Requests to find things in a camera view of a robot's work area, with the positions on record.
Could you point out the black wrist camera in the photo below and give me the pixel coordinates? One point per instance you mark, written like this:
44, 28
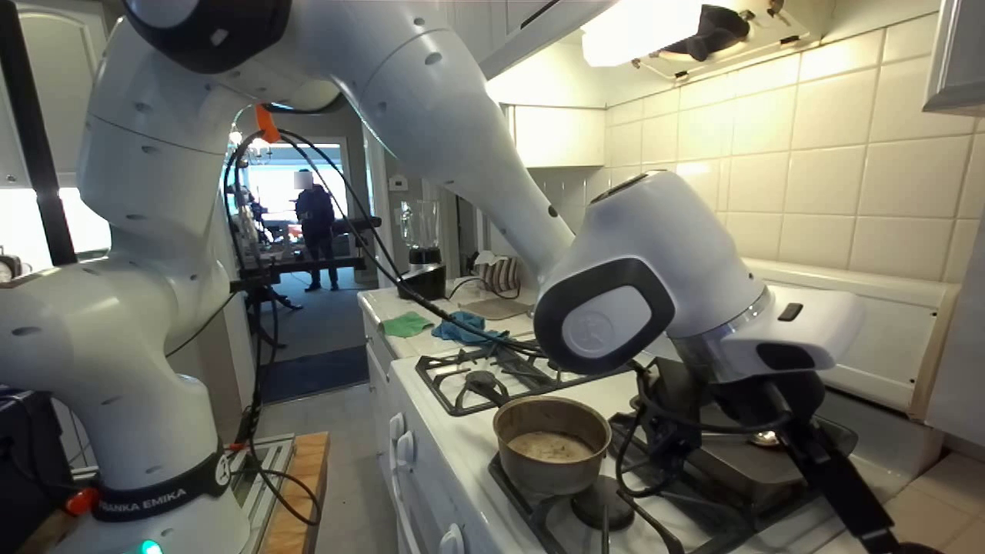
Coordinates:
672, 399

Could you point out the small metal saucepan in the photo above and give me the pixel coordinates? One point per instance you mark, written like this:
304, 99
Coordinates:
550, 444

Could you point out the green sponge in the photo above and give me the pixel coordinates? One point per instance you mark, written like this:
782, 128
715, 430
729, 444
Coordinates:
405, 325

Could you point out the white gas stove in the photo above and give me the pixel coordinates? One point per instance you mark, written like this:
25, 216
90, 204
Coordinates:
439, 465

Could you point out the right black burner grate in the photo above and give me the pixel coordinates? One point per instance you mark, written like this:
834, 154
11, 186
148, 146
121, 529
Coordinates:
627, 514

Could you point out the dark baking tray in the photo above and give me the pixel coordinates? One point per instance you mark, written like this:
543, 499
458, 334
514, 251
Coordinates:
732, 473

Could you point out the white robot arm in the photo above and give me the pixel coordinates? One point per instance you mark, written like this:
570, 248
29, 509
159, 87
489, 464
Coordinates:
644, 264

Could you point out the blue cloth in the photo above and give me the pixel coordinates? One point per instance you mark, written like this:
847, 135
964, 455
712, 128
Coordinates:
466, 330

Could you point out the person in dark clothes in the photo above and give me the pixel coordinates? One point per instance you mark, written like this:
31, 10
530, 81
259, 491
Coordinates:
315, 216

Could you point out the left black burner grate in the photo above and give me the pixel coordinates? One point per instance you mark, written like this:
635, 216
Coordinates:
476, 380

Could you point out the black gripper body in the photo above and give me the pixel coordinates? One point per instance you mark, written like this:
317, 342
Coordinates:
832, 473

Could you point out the black burner grate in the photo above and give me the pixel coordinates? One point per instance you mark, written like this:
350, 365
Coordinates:
476, 380
627, 514

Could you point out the range hood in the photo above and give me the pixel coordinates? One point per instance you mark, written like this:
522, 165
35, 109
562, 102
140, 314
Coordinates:
593, 55

